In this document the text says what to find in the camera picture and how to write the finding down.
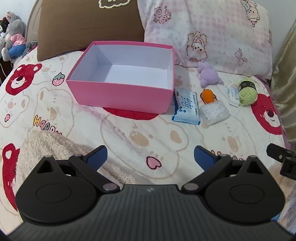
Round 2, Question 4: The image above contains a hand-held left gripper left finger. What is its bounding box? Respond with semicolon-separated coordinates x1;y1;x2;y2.
35;146;119;194

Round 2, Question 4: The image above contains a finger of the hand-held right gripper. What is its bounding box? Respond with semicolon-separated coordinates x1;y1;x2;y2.
266;144;296;179

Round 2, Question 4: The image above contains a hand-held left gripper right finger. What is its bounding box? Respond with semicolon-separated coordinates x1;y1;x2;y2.
181;146;266;193

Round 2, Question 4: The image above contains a clear plastic floss pick box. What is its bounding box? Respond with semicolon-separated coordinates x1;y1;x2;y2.
199;100;230;127

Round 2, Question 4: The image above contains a blue wet wipes packet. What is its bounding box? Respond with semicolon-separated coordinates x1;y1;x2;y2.
171;89;201;126

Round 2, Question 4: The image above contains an orange egg-shaped toy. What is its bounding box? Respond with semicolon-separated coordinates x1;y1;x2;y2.
201;89;218;104

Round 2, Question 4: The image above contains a pink cardboard box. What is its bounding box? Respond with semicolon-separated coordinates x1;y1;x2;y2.
65;41;174;114

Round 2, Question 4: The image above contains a small white packet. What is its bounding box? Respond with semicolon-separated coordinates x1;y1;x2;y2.
227;85;241;107

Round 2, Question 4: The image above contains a green yarn ball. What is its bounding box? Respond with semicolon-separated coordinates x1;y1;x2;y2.
238;80;258;107

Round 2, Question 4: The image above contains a purple plush toy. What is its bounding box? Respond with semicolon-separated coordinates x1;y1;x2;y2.
197;61;224;88

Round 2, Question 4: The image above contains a beige fluffy blanket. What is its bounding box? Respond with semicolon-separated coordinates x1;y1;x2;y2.
16;131;139;193

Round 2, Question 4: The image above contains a golden curtain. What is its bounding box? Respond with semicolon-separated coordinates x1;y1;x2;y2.
269;21;296;151

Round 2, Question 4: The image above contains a pink checked pillow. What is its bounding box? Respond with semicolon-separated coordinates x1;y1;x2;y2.
137;0;274;80

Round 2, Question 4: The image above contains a brown pillow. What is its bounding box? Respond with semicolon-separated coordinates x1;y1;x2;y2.
37;0;146;62

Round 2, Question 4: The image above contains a beige bed headboard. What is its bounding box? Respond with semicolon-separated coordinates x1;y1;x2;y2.
25;0;44;44

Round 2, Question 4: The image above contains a grey plush toy pink shirt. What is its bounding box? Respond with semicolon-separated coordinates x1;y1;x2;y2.
1;20;26;62

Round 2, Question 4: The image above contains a black white plush toy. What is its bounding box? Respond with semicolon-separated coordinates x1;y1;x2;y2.
0;17;9;39

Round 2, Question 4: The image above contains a grey pink-eared plush toy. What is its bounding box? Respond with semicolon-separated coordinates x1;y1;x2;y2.
6;11;19;22

